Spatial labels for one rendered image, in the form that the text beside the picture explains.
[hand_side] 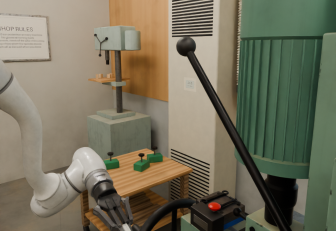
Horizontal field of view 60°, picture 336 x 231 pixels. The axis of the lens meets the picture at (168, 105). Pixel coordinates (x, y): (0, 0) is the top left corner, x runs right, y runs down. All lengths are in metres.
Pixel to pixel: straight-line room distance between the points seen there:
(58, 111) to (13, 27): 0.98
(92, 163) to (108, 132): 1.65
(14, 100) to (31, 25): 2.54
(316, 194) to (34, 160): 0.80
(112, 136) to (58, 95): 1.01
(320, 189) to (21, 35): 3.13
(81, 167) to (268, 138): 0.77
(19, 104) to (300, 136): 0.69
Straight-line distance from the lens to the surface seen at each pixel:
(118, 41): 2.72
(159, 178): 2.02
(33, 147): 0.98
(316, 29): 0.47
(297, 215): 1.02
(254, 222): 0.63
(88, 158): 1.12
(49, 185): 1.11
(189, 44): 0.51
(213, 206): 0.75
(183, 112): 2.31
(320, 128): 0.46
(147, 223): 0.87
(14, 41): 3.33
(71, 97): 3.55
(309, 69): 0.47
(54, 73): 3.46
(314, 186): 0.48
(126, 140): 2.85
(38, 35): 3.39
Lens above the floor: 1.40
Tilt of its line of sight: 11 degrees down
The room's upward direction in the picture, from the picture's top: straight up
